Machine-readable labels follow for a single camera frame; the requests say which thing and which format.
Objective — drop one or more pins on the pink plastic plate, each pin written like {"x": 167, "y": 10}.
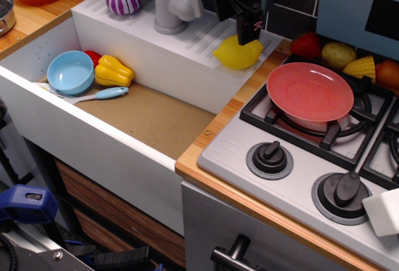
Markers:
{"x": 310, "y": 92}

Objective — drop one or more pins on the black left burner grate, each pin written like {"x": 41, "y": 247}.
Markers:
{"x": 342, "y": 141}

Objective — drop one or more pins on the wooden drawer fronts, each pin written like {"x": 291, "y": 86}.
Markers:
{"x": 117, "y": 225}

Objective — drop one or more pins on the grey toy faucet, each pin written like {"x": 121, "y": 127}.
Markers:
{"x": 171, "y": 16}

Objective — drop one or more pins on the toy potato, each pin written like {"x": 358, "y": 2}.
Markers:
{"x": 338, "y": 55}

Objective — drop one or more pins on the red toy strawberry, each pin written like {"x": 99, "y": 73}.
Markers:
{"x": 306, "y": 45}

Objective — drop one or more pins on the yellow plastic lemon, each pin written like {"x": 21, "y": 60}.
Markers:
{"x": 235, "y": 56}

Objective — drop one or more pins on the black stove knob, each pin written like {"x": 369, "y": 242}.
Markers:
{"x": 269, "y": 161}
{"x": 339, "y": 197}

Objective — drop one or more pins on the metal oven door handle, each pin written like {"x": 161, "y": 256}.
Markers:
{"x": 233, "y": 258}

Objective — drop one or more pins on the light blue plastic bowl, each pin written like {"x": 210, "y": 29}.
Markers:
{"x": 71, "y": 73}

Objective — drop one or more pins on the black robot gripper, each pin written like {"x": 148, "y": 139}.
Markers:
{"x": 250, "y": 17}

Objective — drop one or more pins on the black right stove knob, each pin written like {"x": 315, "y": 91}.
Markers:
{"x": 339, "y": 197}

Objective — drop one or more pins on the blue handled white spatula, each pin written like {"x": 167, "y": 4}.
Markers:
{"x": 108, "y": 93}

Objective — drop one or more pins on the black ribbed handle tool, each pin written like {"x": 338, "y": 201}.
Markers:
{"x": 135, "y": 259}

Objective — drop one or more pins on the red toy tomato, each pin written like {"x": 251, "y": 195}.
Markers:
{"x": 95, "y": 57}

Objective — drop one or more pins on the grey toy stove top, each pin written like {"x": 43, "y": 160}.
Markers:
{"x": 225, "y": 157}

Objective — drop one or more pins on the white toy sink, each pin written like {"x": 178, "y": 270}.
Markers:
{"x": 129, "y": 144}

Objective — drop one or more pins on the yellow toy corn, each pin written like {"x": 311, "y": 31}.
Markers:
{"x": 359, "y": 68}

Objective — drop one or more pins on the blue plastic clamp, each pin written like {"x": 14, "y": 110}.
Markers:
{"x": 28, "y": 205}

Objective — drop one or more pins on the white plastic block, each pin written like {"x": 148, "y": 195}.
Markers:
{"x": 382, "y": 211}

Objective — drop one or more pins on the silver metal pot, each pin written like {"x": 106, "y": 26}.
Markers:
{"x": 8, "y": 18}

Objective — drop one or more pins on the yellow toy bell pepper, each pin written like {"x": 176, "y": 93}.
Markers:
{"x": 110, "y": 72}

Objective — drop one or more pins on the black left stove knob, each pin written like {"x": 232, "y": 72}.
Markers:
{"x": 269, "y": 161}

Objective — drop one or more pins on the black right burner grate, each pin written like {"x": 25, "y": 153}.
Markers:
{"x": 381, "y": 164}

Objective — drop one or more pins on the black burner grate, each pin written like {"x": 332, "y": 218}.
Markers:
{"x": 342, "y": 141}
{"x": 381, "y": 164}

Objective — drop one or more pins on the orange toy fruit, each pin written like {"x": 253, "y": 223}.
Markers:
{"x": 387, "y": 73}

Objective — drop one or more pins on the brown cardboard sheet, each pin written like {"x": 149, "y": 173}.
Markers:
{"x": 163, "y": 123}

